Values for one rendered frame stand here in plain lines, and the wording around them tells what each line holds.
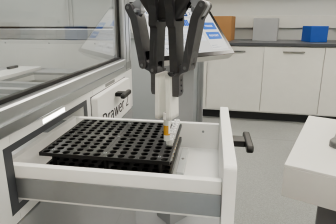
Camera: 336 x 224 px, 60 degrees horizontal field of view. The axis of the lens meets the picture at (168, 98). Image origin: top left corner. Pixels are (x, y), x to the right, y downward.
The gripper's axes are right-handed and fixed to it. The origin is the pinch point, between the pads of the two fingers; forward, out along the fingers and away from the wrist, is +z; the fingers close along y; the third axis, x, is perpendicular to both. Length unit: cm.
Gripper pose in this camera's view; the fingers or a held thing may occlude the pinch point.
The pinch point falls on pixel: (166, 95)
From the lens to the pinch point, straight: 44.5
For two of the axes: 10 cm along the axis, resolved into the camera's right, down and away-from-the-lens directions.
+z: 0.0, 9.7, 2.5
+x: -4.8, 2.2, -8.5
